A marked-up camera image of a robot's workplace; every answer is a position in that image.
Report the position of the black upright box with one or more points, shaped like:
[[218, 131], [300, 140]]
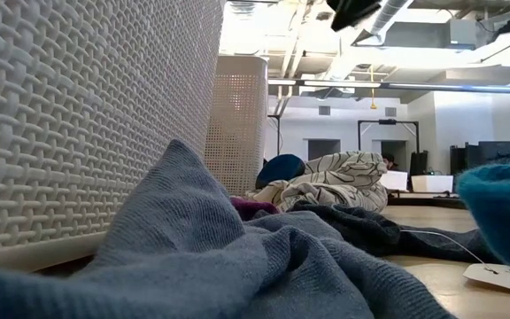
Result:
[[419, 163]]

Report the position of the white bin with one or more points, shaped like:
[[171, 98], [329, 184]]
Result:
[[432, 184]]

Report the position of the white box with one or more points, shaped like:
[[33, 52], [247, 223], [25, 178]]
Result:
[[393, 181]]

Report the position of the black background rig frame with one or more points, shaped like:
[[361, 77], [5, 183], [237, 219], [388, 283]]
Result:
[[388, 122]]

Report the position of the white perforated plastic basket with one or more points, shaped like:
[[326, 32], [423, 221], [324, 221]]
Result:
[[237, 124], [82, 111]]

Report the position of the white paper tag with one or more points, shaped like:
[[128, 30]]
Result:
[[503, 277]]

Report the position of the bright blue fleece cloth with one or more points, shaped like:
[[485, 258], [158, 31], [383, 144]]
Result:
[[503, 208]]

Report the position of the dark purple sock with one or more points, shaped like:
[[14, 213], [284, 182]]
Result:
[[255, 208]]

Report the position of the white leaf-patterned garment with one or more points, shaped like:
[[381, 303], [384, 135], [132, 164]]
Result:
[[343, 177]]

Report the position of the black background equipment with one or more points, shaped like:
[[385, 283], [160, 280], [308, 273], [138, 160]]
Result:
[[489, 155]]

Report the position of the long ceiling light bar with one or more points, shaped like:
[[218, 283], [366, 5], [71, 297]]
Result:
[[414, 85]]

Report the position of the person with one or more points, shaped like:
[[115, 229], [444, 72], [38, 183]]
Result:
[[388, 161]]

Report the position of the slate blue knit garment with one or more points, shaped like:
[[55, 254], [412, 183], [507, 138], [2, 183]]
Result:
[[193, 257]]

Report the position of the rectangular ceiling duct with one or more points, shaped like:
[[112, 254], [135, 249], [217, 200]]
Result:
[[432, 34]]

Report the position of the round ceiling duct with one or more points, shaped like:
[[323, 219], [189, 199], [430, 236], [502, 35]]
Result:
[[390, 15]]

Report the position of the black stand pole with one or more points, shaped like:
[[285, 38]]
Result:
[[278, 133]]

